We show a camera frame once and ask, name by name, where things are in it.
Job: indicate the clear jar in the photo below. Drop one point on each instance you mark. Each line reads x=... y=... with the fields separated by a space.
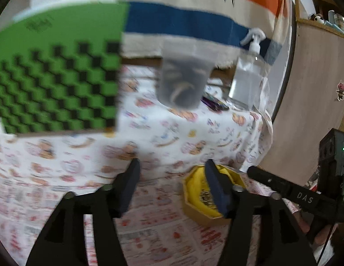
x=339 y=22

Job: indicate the yellow octagonal box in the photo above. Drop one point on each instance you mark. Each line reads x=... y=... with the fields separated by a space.
x=199 y=216

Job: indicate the wooden cabinet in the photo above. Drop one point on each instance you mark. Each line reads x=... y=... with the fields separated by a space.
x=308 y=88

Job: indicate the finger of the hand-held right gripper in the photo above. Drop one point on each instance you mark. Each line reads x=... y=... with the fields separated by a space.
x=288 y=189

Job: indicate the clear pump bottle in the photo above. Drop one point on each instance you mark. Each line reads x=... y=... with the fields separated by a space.
x=245 y=80

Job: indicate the gold jewelry piece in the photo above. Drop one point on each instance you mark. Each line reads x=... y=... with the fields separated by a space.
x=206 y=198

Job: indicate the red cake print cloth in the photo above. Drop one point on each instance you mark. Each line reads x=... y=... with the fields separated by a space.
x=166 y=227

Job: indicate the striped towel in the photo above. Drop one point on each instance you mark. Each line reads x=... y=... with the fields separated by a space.
x=188 y=19

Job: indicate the person's right hand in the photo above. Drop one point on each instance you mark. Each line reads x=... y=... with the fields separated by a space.
x=326 y=234

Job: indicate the yellow cloth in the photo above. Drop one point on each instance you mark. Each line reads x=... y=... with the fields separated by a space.
x=195 y=185

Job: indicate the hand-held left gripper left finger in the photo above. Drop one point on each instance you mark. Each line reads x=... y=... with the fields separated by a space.
x=129 y=189

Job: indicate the cartoon sticker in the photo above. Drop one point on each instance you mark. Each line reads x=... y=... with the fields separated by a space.
x=341 y=90

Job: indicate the small panda toy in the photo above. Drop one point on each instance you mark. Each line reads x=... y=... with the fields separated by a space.
x=318 y=18

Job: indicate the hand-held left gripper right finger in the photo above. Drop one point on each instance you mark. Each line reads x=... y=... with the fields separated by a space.
x=216 y=189

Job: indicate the bear print cloth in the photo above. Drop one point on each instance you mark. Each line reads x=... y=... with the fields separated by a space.
x=166 y=141

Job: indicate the green checkered board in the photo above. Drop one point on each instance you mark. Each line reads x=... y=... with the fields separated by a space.
x=55 y=83

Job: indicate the translucent plastic cup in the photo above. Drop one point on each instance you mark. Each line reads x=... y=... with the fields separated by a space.
x=183 y=77

